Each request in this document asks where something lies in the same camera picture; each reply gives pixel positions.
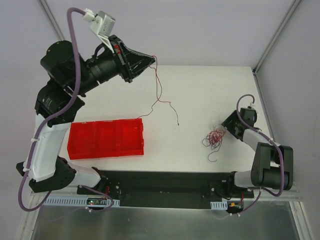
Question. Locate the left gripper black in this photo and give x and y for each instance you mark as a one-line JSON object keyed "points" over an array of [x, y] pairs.
{"points": [[122, 60]]}

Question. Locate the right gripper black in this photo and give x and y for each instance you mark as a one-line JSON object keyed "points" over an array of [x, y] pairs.
{"points": [[235, 126]]}

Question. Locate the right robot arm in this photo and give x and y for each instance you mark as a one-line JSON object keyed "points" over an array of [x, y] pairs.
{"points": [[273, 164]]}

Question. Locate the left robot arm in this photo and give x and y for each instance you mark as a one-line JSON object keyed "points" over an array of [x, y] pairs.
{"points": [[58, 102]]}

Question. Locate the red plastic tray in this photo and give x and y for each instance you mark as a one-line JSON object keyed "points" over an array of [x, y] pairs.
{"points": [[106, 139]]}

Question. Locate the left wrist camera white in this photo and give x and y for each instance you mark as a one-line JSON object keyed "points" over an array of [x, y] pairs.
{"points": [[101, 24]]}

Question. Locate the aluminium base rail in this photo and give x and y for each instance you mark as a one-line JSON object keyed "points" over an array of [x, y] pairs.
{"points": [[293, 195]]}

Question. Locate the left aluminium frame post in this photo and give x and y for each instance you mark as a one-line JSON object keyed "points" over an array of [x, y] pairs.
{"points": [[48, 13]]}

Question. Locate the aluminium frame post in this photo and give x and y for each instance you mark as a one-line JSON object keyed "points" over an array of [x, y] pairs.
{"points": [[289, 14], [48, 13]]}

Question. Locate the right white cable duct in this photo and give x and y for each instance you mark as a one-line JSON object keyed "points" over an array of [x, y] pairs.
{"points": [[226, 205]]}

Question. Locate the white cable duct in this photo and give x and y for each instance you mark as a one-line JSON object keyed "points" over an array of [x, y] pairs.
{"points": [[80, 201], [226, 205]]}

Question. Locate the right aluminium frame post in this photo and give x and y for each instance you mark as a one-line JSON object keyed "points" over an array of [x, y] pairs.
{"points": [[289, 14]]}

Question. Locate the left white cable duct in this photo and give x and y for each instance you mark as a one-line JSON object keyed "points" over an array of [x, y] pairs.
{"points": [[80, 201]]}

